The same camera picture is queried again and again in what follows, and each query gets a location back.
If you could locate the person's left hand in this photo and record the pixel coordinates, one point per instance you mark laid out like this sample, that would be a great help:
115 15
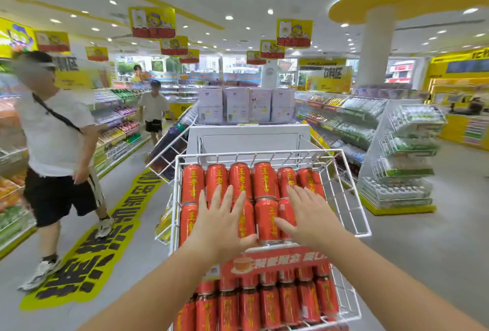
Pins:
216 229

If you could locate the person's right hand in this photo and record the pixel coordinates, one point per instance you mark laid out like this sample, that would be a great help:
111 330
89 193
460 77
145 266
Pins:
313 223

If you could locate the person's right thumb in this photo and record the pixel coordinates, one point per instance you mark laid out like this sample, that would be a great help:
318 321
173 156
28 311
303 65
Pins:
284 228

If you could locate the person's left thumb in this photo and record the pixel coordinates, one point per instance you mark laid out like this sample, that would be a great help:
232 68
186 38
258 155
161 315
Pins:
244 242

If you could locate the person's left middle finger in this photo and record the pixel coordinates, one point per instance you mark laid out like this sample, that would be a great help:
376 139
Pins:
229 201

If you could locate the person's left little finger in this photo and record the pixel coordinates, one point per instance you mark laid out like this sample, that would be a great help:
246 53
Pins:
202 212

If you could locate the person's right middle finger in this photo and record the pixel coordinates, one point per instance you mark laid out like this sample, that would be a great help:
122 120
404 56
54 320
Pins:
308 199

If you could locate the person's right forearm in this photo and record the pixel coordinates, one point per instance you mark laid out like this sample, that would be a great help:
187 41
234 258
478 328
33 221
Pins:
382 288

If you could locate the person's left forearm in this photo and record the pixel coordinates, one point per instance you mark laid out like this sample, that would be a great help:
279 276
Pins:
152 296

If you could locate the red shelf label strip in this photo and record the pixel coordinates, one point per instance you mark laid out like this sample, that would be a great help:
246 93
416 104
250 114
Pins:
275 261

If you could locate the rows of red drink cans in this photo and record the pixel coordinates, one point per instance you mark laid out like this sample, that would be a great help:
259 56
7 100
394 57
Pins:
265 183
271 300

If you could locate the group of yellow packets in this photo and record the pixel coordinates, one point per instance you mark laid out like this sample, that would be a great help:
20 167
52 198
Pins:
164 225

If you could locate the white price tag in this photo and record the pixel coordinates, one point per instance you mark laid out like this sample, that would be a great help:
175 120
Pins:
211 272

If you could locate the white display cabinet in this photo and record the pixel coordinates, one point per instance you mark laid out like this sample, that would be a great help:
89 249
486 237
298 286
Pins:
248 138

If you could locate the white goods shelf unit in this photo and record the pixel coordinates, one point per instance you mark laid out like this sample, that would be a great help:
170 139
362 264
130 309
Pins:
340 124

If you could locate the stack of white boxes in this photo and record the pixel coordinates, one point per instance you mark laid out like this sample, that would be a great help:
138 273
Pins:
244 105

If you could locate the yellow floor sticker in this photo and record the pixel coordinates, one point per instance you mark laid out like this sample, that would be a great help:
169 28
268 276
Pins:
95 250

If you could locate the colourful goods shelf unit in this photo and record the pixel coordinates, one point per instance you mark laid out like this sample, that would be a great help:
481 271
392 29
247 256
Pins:
116 132

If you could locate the yellow sign with black letters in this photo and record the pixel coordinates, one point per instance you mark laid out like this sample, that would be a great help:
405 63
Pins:
72 73
329 80

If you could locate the slim white pillar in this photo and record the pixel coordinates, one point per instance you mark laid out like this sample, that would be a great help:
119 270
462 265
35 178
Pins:
269 75

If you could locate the yellow hanging sign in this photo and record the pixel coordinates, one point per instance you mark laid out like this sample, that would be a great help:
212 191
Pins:
189 56
97 54
52 41
152 23
294 33
256 58
272 49
174 46

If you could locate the white pillar with yellow cap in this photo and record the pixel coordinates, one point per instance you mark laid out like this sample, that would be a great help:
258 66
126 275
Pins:
376 48

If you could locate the yellow checkout counter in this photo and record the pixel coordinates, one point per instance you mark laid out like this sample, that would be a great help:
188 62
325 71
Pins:
464 128

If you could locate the snack shelf unit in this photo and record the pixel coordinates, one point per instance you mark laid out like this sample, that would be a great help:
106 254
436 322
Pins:
11 197

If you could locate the yellow wall sign board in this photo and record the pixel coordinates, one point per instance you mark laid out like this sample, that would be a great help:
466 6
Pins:
458 65

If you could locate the yellow cartoon wall banner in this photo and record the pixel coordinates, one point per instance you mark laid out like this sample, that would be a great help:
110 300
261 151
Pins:
15 38

